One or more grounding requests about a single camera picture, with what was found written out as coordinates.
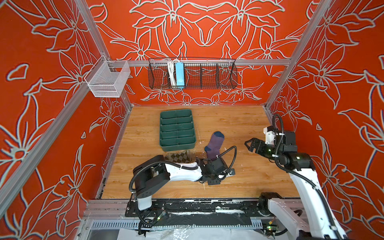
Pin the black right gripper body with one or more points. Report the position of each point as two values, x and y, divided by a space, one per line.
268 150

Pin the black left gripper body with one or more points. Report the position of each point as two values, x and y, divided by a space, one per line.
214 179

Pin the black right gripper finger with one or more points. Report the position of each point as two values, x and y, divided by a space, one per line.
250 148
249 142

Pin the purple teal yellow sock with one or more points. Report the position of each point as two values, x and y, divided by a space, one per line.
213 148

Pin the olive argyle patterned sock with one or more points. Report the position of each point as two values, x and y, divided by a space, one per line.
183 157

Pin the green divided organizer tray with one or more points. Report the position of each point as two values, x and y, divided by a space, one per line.
177 130

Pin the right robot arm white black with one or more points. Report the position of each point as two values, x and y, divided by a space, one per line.
316 220

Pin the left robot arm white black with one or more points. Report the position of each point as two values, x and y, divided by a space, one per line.
152 175

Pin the light blue box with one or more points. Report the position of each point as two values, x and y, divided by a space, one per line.
180 75

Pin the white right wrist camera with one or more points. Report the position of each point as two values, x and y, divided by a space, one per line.
270 135

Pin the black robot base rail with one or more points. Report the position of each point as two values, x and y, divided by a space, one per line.
204 213

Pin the black wire wall basket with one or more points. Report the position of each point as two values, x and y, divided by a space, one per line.
200 73

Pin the clear plastic wall bin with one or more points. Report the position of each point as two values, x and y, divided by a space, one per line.
107 79

